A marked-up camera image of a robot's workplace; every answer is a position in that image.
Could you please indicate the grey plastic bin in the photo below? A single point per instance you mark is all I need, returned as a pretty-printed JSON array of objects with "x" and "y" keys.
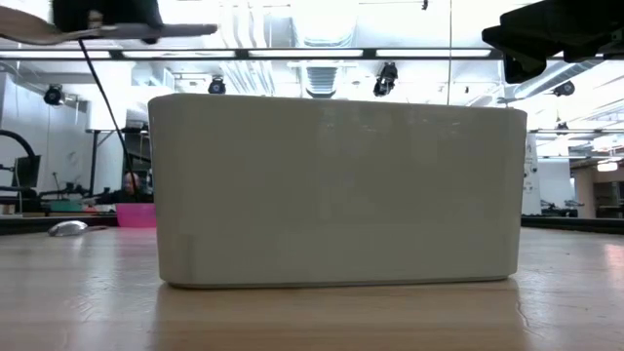
[{"x": 336, "y": 195}]

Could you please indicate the black aluminium table frame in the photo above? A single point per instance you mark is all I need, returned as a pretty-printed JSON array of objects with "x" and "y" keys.
[{"x": 560, "y": 223}]

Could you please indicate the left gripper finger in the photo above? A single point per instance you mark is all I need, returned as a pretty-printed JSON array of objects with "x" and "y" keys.
[{"x": 122, "y": 12}]

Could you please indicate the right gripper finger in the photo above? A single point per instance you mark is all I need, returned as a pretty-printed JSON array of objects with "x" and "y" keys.
[
  {"x": 524, "y": 68},
  {"x": 531, "y": 31}
]

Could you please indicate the black ceiling spotlight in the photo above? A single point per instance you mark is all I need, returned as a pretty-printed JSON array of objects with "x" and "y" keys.
[
  {"x": 217, "y": 87},
  {"x": 564, "y": 88},
  {"x": 53, "y": 95},
  {"x": 385, "y": 79}
]

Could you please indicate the black stand pole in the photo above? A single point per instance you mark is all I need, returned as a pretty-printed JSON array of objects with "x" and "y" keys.
[{"x": 93, "y": 166}]

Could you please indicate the grey ceiling vent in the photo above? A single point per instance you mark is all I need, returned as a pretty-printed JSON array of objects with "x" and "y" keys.
[{"x": 321, "y": 78}]

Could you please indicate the background black robot arm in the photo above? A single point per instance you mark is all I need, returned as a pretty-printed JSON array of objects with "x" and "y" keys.
[{"x": 73, "y": 187}]

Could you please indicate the white banner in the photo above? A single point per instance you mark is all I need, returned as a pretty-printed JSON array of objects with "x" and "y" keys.
[{"x": 531, "y": 170}]

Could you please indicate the teal box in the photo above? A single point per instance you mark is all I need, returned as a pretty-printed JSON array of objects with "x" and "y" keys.
[{"x": 66, "y": 206}]

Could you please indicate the black computer monitor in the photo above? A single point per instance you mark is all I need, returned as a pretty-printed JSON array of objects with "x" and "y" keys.
[{"x": 29, "y": 173}]

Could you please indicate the black ceiling beam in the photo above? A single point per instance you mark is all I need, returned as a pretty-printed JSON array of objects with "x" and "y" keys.
[{"x": 239, "y": 53}]

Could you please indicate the pink plastic bowl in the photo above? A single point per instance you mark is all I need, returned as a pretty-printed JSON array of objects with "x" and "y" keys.
[{"x": 136, "y": 215}]

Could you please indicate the all silver metal spoon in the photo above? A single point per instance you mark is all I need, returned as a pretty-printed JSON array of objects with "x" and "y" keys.
[{"x": 68, "y": 227}]

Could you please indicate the person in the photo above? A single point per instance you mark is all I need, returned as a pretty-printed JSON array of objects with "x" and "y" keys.
[{"x": 129, "y": 184}]

